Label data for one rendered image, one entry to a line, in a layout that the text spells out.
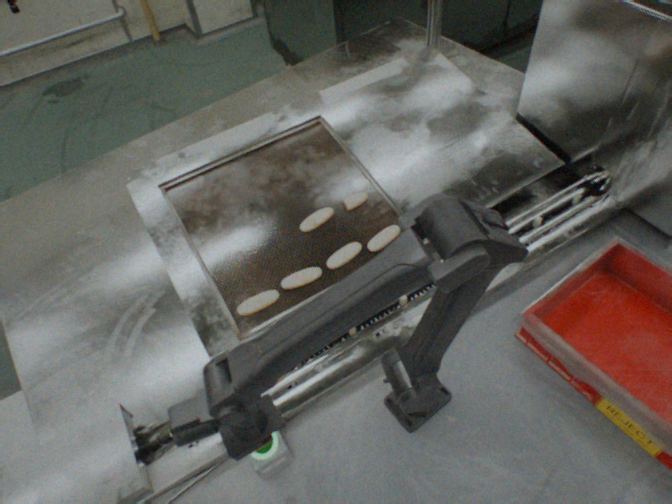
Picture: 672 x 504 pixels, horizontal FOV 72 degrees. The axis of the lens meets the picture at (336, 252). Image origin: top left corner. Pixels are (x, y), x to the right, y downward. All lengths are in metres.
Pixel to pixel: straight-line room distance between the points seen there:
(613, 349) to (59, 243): 1.46
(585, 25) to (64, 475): 1.41
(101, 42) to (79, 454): 3.79
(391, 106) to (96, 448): 1.13
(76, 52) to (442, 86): 3.44
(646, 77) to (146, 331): 1.27
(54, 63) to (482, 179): 3.76
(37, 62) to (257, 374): 4.03
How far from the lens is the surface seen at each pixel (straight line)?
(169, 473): 1.02
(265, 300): 1.07
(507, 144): 1.42
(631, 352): 1.18
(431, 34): 1.92
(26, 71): 4.52
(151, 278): 1.33
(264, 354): 0.64
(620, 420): 1.07
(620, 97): 1.29
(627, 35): 1.25
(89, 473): 1.03
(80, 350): 1.30
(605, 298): 1.24
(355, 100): 1.47
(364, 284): 0.58
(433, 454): 0.99
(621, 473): 1.07
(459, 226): 0.56
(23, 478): 1.09
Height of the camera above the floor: 1.77
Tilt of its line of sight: 51 degrees down
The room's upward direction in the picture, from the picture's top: 9 degrees counter-clockwise
